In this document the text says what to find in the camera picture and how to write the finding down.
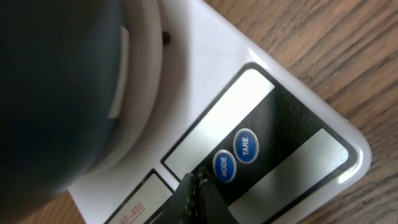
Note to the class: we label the blue plastic bowl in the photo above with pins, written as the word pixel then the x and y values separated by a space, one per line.
pixel 59 72

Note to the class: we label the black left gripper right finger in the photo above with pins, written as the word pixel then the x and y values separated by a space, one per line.
pixel 210 207

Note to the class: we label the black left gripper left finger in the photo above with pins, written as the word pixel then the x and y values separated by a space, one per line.
pixel 181 208

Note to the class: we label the white digital kitchen scale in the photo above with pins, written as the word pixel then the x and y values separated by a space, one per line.
pixel 196 92

